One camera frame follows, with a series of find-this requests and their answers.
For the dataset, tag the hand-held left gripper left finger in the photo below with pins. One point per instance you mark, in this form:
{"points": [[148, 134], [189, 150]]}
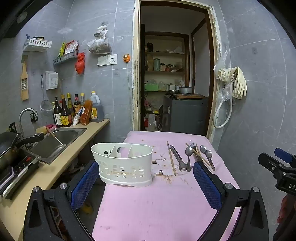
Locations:
{"points": [[84, 185]]}

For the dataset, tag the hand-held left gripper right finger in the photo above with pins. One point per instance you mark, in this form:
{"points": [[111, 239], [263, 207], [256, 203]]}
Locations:
{"points": [[205, 185]]}

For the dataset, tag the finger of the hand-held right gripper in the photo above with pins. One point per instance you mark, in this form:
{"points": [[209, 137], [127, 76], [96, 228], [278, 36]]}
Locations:
{"points": [[283, 154], [269, 161]]}

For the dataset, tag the metal spoon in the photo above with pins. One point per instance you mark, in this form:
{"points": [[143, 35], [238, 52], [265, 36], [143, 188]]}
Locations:
{"points": [[203, 149], [188, 151], [209, 153]]}

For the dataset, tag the wooden chopstick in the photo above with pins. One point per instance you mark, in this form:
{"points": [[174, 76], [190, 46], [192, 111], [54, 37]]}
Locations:
{"points": [[203, 161], [171, 153], [172, 164], [199, 151]]}

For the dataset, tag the metal peeler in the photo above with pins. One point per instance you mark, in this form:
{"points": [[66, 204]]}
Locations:
{"points": [[177, 154]]}

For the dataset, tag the white plastic utensil caddy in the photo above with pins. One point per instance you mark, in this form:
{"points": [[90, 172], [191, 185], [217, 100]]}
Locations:
{"points": [[124, 166]]}

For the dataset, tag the person's right hand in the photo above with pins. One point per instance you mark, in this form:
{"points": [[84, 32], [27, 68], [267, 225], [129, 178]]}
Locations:
{"points": [[283, 208]]}

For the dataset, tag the beige kitchen counter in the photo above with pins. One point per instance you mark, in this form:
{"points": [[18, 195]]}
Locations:
{"points": [[46, 176]]}

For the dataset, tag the metal fork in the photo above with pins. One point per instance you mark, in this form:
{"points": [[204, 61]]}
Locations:
{"points": [[193, 146]]}

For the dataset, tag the stainless steel sink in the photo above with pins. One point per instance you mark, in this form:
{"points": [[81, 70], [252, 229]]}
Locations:
{"points": [[67, 136]]}

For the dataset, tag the pink floral tablecloth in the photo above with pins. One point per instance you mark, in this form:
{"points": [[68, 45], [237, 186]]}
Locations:
{"points": [[150, 208]]}

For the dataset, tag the white and blue packet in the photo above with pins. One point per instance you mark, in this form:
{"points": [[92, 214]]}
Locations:
{"points": [[77, 117]]}

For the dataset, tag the black induction cooker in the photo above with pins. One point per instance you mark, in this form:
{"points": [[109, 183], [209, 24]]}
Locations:
{"points": [[16, 166]]}

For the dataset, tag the dark sauce bottle yellow label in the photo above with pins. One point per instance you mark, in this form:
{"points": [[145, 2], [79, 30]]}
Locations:
{"points": [[66, 115]]}

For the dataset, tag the orange seasoning packet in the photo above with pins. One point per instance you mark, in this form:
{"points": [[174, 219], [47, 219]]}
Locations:
{"points": [[86, 113]]}

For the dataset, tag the grey cabinet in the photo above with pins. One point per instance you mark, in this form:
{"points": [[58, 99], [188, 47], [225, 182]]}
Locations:
{"points": [[185, 115]]}

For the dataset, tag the dark pump bottle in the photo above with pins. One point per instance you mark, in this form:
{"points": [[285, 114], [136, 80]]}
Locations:
{"points": [[57, 114]]}

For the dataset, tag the large oil jug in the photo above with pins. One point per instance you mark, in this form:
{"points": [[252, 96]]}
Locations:
{"points": [[97, 109]]}

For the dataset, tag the clear plastic bag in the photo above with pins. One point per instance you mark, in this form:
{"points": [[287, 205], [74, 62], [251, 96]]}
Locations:
{"points": [[224, 95]]}

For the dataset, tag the small dark sauce bottle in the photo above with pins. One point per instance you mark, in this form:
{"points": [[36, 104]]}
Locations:
{"points": [[77, 103]]}

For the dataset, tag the cream rubber gloves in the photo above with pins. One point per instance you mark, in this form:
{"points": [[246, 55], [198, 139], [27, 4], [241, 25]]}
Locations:
{"points": [[240, 83]]}

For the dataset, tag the white sack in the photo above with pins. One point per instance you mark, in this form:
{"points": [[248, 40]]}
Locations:
{"points": [[150, 122]]}

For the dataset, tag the slim dark sauce bottle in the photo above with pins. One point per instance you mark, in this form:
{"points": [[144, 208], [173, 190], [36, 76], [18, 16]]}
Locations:
{"points": [[70, 102]]}

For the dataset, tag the clear glass bottle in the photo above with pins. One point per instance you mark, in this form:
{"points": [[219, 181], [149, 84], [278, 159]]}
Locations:
{"points": [[82, 99]]}

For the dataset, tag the metal strainer ladle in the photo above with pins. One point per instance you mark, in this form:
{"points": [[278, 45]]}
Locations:
{"points": [[46, 105]]}

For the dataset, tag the black frying pan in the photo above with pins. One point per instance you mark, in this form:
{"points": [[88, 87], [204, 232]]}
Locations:
{"points": [[7, 141]]}

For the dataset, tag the wooden cutting board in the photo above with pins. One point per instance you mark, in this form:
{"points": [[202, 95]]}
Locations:
{"points": [[190, 96]]}

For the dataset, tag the metal faucet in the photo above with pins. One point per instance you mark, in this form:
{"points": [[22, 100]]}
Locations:
{"points": [[23, 113]]}

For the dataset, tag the metal pot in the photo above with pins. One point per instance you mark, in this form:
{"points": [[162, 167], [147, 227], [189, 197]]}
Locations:
{"points": [[185, 90]]}

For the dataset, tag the green box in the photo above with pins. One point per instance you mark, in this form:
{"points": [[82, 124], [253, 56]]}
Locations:
{"points": [[151, 87]]}

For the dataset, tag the wooden grater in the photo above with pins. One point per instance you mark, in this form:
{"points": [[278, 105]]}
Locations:
{"points": [[24, 83]]}

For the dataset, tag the red plastic bag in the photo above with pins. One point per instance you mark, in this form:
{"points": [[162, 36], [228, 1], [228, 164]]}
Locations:
{"points": [[80, 63]]}

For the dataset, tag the wooden pantry shelf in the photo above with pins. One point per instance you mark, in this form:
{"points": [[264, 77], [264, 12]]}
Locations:
{"points": [[187, 58]]}

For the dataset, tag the green thermos jar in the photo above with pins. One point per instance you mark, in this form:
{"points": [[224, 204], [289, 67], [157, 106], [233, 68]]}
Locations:
{"points": [[156, 64]]}

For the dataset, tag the orange plug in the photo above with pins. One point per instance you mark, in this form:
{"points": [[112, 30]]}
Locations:
{"points": [[126, 58]]}

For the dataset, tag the yellow snack packet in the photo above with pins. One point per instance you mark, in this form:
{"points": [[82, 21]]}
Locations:
{"points": [[62, 49]]}

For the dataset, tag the red snack packet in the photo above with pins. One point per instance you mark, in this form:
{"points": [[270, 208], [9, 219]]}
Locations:
{"points": [[71, 47]]}

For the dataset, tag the clear bag of dried goods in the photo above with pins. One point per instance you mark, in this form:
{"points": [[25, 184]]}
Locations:
{"points": [[100, 44]]}

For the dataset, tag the black range hood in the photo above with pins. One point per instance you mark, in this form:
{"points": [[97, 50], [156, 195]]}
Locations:
{"points": [[20, 18]]}

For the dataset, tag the black wall socket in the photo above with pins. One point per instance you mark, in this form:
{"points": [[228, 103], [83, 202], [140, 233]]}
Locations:
{"points": [[34, 117], [13, 127]]}

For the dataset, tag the white wall box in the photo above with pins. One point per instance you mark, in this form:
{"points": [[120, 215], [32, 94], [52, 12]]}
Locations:
{"points": [[51, 80]]}

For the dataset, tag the wooden door frame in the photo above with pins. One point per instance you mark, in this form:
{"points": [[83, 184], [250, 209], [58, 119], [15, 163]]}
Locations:
{"points": [[136, 69]]}

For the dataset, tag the grey wall shelf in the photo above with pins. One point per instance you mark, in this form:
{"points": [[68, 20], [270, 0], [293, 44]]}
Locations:
{"points": [[66, 59]]}

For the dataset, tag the white wall socket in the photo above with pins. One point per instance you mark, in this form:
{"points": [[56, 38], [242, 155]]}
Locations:
{"points": [[112, 59]]}

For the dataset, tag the white wall basket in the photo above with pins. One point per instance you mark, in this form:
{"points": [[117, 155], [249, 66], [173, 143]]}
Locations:
{"points": [[37, 44]]}

